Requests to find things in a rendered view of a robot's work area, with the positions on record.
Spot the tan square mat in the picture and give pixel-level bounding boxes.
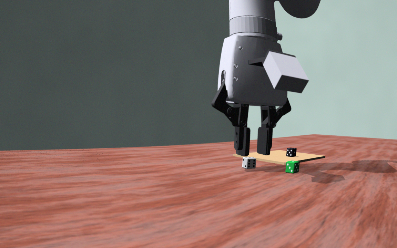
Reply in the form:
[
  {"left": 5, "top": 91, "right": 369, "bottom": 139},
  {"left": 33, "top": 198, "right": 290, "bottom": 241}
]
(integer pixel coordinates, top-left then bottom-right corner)
[{"left": 233, "top": 150, "right": 325, "bottom": 165}]

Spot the black die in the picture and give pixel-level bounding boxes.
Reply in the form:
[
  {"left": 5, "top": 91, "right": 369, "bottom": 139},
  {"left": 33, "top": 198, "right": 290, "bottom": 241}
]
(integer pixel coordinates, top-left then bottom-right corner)
[{"left": 286, "top": 148, "right": 297, "bottom": 157}]

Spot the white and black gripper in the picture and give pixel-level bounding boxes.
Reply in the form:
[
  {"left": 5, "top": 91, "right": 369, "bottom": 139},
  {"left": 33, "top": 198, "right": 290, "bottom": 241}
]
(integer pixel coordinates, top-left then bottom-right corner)
[{"left": 211, "top": 32, "right": 291, "bottom": 156}]

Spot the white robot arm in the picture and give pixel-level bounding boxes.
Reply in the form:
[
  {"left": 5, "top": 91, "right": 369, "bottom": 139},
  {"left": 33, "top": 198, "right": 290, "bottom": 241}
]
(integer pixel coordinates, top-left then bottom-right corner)
[{"left": 229, "top": 0, "right": 320, "bottom": 93}]

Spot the white die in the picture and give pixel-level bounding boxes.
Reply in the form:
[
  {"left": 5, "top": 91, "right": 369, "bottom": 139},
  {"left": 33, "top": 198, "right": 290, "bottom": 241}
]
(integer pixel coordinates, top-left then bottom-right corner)
[{"left": 242, "top": 157, "right": 256, "bottom": 169}]

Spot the green die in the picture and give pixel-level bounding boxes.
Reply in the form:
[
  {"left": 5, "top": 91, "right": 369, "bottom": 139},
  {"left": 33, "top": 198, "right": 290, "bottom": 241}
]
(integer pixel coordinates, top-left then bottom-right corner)
[{"left": 285, "top": 161, "right": 300, "bottom": 174}]

